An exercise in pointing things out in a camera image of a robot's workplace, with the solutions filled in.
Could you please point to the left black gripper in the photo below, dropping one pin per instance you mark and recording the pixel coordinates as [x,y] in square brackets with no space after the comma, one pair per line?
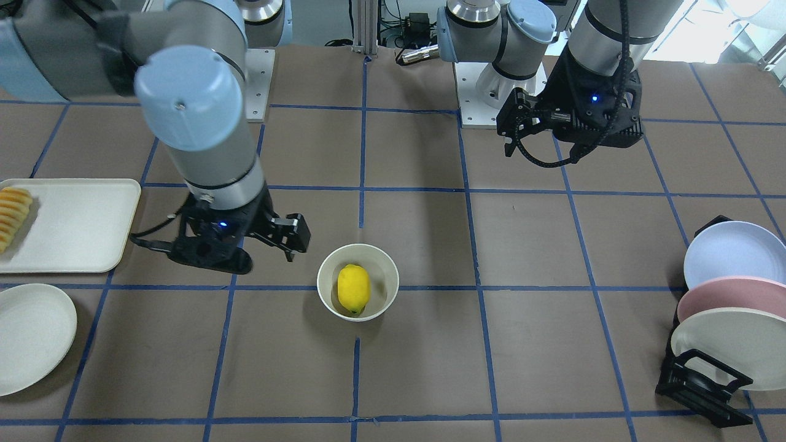
[548,98]

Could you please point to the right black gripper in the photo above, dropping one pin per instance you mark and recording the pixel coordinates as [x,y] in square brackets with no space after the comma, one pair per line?
[260,216]

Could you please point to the yellow lemon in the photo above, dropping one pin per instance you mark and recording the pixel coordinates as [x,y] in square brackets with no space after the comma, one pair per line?
[353,288]

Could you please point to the white ceramic bowl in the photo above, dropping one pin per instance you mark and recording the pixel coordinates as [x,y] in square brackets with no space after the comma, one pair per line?
[384,278]

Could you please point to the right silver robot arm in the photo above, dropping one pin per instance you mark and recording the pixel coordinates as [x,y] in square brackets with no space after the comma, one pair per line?
[187,66]

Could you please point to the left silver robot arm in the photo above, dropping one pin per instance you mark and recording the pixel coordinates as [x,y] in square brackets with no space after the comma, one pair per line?
[513,38]

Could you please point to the cream rectangular tray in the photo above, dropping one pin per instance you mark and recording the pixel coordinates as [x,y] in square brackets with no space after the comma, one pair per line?
[74,225]

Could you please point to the blue plate in rack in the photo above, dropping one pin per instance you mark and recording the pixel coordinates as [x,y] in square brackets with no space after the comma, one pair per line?
[734,248]

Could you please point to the cream round plate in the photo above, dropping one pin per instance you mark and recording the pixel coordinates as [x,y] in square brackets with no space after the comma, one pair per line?
[38,327]

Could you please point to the sliced yellow pineapple toy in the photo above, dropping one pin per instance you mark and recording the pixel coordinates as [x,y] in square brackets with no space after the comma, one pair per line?
[15,208]

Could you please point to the pink plate in rack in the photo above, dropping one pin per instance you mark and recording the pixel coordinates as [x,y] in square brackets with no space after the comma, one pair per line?
[734,292]

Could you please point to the cream plate in rack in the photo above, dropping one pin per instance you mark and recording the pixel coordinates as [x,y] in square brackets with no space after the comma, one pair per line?
[750,341]

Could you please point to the black dish rack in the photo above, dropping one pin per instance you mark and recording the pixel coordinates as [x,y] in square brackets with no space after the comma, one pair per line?
[698,392]

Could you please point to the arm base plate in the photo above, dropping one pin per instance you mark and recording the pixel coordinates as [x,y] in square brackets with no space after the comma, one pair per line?
[482,91]
[259,63]

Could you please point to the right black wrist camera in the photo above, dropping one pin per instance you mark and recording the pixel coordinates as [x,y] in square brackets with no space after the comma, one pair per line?
[201,252]

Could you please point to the aluminium frame post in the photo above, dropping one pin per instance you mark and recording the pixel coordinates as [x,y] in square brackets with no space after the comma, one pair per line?
[364,21]

